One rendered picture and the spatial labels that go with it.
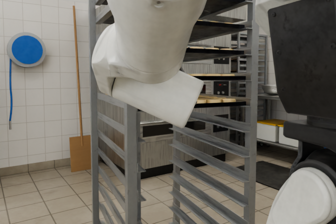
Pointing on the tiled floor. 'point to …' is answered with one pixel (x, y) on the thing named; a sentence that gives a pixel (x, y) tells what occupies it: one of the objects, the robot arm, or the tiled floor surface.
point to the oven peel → (82, 150)
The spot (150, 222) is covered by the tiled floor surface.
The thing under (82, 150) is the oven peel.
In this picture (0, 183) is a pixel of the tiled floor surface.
